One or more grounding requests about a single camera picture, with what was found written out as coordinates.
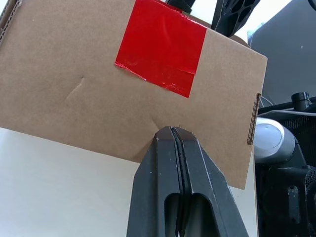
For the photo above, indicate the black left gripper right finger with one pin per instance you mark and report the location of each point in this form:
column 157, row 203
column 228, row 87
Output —
column 209, row 197

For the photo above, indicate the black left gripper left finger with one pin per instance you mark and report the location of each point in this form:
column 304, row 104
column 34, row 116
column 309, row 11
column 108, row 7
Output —
column 158, row 177

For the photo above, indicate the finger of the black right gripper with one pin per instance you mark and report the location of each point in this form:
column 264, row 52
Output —
column 181, row 4
column 234, row 14

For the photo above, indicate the brown cardboard box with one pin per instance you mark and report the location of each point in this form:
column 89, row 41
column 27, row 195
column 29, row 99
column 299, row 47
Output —
column 74, row 98

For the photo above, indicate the red tape square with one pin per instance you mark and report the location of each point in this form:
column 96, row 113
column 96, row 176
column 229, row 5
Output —
column 160, row 49

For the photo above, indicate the silver robot torso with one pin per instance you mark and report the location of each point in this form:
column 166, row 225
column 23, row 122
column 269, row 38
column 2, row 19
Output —
column 269, row 138

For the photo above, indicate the black knobbed frame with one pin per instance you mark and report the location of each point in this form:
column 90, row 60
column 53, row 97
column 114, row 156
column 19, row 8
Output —
column 300, row 100

